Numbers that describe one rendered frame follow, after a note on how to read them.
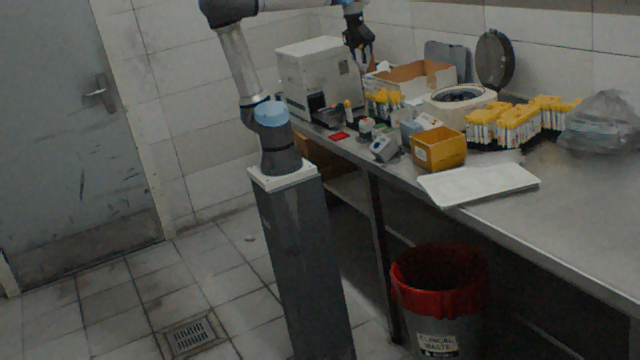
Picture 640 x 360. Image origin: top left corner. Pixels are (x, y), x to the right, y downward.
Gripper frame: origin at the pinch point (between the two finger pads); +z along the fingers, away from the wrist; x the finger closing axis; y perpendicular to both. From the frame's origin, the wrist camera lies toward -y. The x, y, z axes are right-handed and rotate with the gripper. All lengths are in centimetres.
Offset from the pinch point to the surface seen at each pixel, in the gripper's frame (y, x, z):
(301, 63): 32.5, 11.6, -0.4
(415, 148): -42.0, 8.6, 19.7
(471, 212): -80, 17, 26
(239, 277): 82, 50, 114
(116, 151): 159, 85, 48
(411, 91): 2.9, -21.3, 16.2
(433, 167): -52, 9, 24
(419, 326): -43, 17, 87
